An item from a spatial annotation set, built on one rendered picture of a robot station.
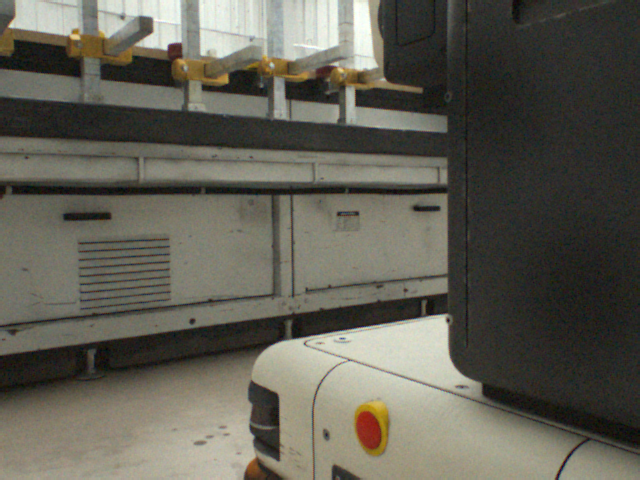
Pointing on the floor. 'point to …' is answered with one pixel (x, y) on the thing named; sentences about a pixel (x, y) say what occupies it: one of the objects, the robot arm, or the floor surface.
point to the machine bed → (203, 240)
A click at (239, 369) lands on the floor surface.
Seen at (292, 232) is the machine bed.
